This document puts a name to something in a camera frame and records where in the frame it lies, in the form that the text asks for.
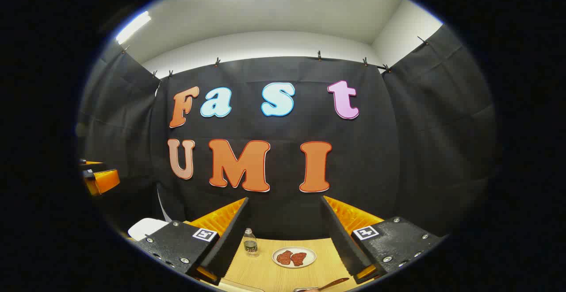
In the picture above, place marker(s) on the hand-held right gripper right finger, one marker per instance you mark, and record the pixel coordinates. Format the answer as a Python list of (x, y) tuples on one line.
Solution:
[(340, 239)]

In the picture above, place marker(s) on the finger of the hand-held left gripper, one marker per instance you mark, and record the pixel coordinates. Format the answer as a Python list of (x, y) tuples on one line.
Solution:
[(106, 180), (90, 166)]

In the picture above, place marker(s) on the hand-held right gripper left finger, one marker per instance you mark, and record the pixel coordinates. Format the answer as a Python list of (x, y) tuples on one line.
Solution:
[(230, 239)]

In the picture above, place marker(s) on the brown wooden spoon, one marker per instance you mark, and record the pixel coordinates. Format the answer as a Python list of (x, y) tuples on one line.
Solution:
[(334, 283)]

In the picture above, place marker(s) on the white rice cooker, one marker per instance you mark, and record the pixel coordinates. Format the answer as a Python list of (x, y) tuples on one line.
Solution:
[(146, 228)]

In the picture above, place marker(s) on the clear plastic water bottle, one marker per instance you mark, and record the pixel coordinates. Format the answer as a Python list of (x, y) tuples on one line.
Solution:
[(250, 244)]

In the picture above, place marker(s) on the white round plate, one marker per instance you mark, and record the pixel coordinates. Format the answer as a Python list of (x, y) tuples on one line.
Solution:
[(309, 256)]

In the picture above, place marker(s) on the red meat piece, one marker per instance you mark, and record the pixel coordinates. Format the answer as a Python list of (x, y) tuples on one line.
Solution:
[(299, 259), (284, 257)]

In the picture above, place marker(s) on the ceiling light panel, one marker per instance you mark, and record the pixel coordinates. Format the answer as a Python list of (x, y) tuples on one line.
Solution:
[(132, 27)]

